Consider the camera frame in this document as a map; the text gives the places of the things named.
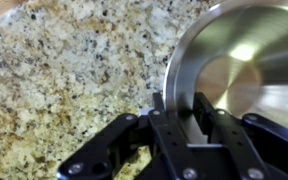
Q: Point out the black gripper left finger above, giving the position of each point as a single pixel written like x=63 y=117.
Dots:
x=100 y=156

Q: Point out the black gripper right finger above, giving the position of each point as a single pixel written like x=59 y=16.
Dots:
x=270 y=153

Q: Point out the metal bowl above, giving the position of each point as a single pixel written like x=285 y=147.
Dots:
x=244 y=50

